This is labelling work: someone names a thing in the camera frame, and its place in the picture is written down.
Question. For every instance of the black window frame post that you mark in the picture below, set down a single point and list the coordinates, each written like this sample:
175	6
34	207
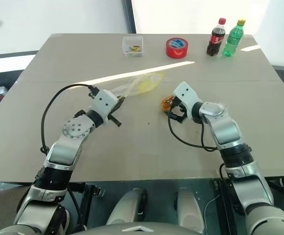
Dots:
131	16

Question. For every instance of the red tape roll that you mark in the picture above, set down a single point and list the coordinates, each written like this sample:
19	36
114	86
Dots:
177	47

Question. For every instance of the cola bottle red cap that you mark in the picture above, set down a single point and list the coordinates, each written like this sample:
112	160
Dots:
215	39

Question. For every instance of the clear plastic bag yellow zip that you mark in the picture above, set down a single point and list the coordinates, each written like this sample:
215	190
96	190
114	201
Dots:
141	83

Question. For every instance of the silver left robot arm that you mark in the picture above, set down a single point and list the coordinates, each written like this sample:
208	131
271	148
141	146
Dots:
66	147

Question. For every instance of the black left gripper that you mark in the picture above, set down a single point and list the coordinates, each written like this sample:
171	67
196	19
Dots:
115	109

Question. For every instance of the grey right robot leg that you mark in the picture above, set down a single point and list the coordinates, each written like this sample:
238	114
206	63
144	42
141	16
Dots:
190	209

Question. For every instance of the orange snack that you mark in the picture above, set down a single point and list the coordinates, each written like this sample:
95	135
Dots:
166	102

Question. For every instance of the green bottle yellow cap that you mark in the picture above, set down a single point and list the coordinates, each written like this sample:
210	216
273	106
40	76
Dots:
233	38

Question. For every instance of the red and grey device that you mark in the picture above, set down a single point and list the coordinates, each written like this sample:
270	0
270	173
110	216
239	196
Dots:
0	91

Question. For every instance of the grey left robot leg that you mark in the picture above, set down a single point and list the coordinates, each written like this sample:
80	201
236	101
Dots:
127	208

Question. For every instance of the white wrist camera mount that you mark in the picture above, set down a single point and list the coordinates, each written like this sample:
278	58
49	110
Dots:
186	94
104	100

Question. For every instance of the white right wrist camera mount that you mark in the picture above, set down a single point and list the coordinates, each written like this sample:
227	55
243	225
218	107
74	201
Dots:
186	94

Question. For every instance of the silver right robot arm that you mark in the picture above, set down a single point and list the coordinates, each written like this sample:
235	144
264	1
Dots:
232	147

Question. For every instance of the grey robot leg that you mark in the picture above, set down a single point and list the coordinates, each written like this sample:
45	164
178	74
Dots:
190	209
127	208

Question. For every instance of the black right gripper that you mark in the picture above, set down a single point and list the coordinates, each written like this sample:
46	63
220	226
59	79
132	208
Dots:
181	113

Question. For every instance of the clear box with coloured pieces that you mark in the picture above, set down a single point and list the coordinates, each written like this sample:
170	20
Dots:
132	46

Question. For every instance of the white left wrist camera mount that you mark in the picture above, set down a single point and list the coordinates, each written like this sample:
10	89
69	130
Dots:
104	100

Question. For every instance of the grey robot torso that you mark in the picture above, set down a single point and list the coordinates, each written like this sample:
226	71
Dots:
137	228

